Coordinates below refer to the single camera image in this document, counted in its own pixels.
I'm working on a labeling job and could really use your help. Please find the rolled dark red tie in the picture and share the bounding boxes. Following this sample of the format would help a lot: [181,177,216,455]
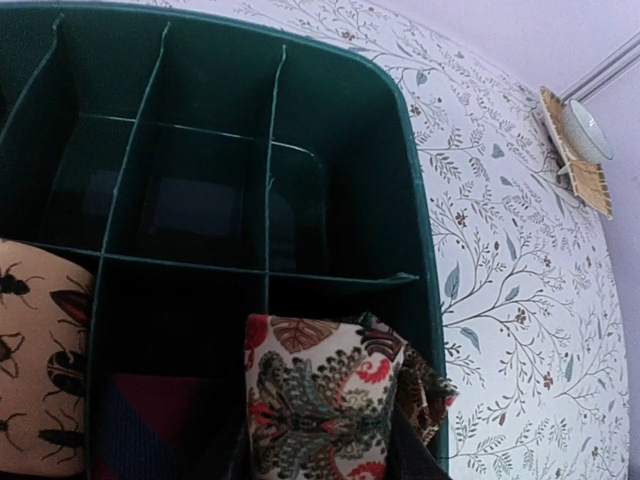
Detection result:
[92,373,209,479]

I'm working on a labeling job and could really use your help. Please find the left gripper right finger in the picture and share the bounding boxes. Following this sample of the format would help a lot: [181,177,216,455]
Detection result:
[387,404,450,480]

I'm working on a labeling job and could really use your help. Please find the right aluminium frame post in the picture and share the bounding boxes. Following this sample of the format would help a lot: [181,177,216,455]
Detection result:
[560,33,640,102]

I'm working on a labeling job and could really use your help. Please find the floral patterned table mat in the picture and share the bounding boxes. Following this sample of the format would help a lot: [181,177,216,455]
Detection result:
[149,0,634,480]

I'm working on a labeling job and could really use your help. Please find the rolled tan tie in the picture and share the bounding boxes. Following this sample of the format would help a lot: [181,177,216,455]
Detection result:
[1,240,94,477]

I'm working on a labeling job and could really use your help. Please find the flamingo patterned tie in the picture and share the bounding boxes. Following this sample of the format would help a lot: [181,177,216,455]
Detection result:
[244,313,457,479]

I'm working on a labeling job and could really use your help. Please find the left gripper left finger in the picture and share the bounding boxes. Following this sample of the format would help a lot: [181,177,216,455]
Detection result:
[224,429,250,480]

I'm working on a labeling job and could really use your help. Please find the pale green ceramic bowl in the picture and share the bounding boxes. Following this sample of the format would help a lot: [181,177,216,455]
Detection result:
[562,99,614,164]

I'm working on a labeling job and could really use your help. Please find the bamboo coaster mat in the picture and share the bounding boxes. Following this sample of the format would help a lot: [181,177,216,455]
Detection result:
[539,86,613,220]

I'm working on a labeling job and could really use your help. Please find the green divided organizer box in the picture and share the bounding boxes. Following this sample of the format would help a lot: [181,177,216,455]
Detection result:
[1,2,444,479]

